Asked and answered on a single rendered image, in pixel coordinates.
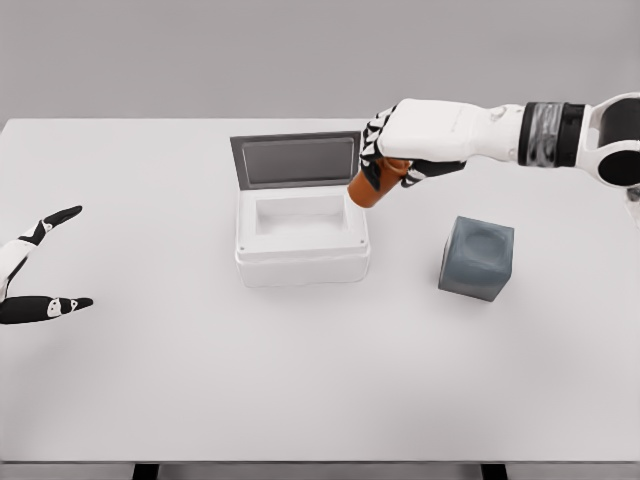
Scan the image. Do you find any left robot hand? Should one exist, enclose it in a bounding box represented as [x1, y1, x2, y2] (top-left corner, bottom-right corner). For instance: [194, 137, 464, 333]
[0, 205, 95, 325]

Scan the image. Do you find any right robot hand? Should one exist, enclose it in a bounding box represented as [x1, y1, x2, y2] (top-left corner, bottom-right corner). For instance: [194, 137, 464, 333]
[358, 97, 472, 189]

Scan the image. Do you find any orange cup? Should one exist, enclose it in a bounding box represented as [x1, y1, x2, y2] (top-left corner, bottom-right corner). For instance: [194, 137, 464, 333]
[347, 156, 412, 209]

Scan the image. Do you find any grey box lid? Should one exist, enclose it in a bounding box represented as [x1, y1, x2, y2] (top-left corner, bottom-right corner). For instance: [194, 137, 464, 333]
[229, 130, 362, 191]

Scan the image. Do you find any grey cube block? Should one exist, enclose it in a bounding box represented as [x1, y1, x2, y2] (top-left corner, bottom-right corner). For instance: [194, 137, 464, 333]
[438, 215, 516, 303]

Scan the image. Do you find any white box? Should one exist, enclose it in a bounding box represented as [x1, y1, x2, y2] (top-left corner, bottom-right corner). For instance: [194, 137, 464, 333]
[234, 191, 372, 288]

